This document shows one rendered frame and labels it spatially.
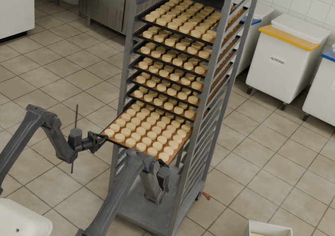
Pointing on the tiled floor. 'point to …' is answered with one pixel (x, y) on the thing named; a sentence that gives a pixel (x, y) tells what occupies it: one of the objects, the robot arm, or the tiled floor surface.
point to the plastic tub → (266, 229)
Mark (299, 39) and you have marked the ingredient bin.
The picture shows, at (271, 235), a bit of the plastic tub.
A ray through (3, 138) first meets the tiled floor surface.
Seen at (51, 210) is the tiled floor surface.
